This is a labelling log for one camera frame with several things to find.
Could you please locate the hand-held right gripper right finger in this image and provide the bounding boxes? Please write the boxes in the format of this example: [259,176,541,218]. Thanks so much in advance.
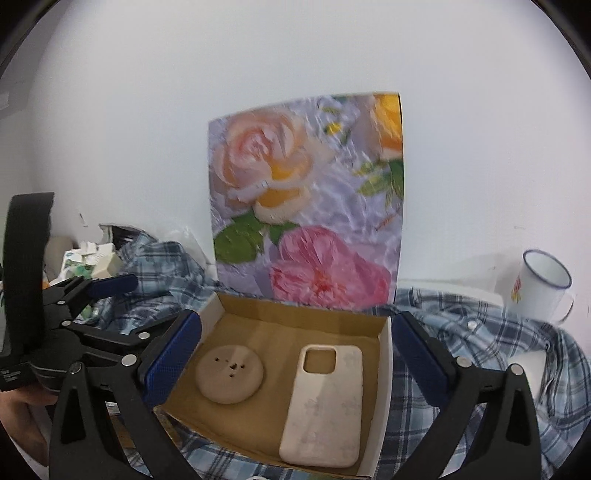
[390,311,543,480]

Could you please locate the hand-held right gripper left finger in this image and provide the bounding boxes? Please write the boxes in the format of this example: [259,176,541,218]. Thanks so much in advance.
[48,309,204,480]

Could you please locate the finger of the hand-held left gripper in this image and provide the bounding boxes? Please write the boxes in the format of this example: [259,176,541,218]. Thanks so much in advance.
[41,273,139,325]
[60,316,178,365]

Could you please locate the cardboard box with floral lid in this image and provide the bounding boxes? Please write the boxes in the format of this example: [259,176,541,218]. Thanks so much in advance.
[154,91,407,478]

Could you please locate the person's left hand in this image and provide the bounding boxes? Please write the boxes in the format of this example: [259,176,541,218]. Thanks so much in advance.
[0,390,52,462]

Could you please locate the cream box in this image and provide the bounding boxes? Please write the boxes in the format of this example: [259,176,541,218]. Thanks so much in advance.
[90,249,124,280]

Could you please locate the green patterned tissue pack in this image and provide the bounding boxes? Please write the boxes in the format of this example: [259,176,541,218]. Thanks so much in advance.
[62,261,100,324]

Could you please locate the pile of white small boxes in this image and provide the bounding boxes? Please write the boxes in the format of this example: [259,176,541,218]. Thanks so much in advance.
[60,237,116,265]

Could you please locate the black and white packet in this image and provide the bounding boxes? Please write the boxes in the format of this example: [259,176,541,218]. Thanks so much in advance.
[98,223,149,246]

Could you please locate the round beige pad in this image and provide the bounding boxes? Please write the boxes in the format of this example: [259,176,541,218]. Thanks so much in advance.
[195,344,266,404]

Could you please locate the blue plaid shirt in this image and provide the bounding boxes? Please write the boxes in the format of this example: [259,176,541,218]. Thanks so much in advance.
[78,233,591,480]

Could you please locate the clear plastic bag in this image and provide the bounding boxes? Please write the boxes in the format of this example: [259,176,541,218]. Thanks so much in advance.
[157,225,209,266]

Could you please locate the beige phone case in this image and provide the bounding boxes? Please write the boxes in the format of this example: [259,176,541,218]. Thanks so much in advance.
[278,344,363,469]

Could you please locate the white enamel mug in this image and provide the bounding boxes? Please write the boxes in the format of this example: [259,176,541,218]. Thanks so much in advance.
[496,249,575,326]

